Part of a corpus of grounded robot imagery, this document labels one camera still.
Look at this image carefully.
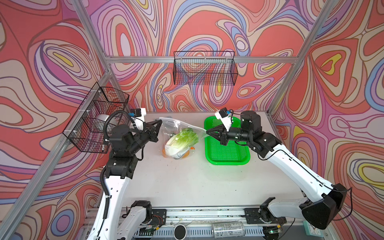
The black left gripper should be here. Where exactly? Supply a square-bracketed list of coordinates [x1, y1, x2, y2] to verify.
[126, 119, 162, 158]

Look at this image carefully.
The black round speaker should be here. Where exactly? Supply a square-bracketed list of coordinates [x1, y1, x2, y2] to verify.
[174, 225, 187, 240]

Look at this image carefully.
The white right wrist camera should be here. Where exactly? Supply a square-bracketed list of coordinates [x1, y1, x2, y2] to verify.
[215, 108, 234, 132]

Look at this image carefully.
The clear zip top bag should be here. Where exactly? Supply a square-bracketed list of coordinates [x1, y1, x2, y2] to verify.
[159, 117, 208, 160]

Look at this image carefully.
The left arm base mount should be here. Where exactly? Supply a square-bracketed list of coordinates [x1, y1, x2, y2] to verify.
[141, 209, 167, 228]

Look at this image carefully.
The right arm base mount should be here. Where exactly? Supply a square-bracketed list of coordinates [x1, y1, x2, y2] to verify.
[242, 208, 287, 225]

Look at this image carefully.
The teal small clock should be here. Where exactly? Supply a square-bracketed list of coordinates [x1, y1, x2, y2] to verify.
[303, 221, 324, 238]

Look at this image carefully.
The black wire basket back wall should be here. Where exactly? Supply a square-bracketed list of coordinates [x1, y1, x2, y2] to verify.
[173, 50, 238, 86]

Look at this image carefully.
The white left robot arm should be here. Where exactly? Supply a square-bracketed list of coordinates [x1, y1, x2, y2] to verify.
[88, 120, 162, 240]

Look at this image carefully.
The black wire basket left wall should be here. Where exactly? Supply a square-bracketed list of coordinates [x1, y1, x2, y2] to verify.
[63, 83, 130, 154]

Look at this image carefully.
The white roll in basket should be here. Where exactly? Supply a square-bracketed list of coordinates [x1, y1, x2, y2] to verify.
[95, 114, 110, 124]

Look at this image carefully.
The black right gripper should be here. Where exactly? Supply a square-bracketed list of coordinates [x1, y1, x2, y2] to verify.
[206, 123, 251, 146]

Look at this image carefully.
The toy napa cabbage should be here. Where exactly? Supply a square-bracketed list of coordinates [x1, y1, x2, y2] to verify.
[165, 128, 199, 159]

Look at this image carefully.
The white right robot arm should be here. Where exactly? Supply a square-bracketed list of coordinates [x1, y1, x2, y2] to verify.
[206, 108, 348, 230]

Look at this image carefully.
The green plastic basket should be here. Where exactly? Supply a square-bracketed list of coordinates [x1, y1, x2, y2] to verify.
[204, 116, 251, 166]

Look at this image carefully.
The black wire basket wall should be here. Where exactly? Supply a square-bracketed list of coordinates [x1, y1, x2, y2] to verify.
[173, 50, 238, 86]
[63, 83, 130, 154]

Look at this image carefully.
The silver drink can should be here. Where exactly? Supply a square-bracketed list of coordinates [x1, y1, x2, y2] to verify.
[212, 222, 246, 239]

